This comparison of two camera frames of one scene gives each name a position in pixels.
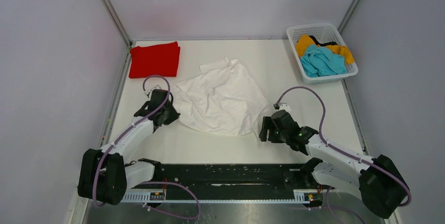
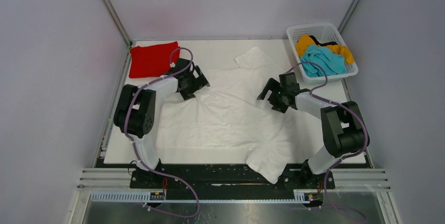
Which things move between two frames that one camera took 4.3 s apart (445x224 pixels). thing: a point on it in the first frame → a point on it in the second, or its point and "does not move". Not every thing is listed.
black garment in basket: (322, 44) does not move
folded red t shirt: (162, 60) does not move
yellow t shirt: (306, 41) does not move
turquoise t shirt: (319, 61) does not move
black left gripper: (174, 115) → (199, 83)
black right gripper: (267, 124) → (274, 85)
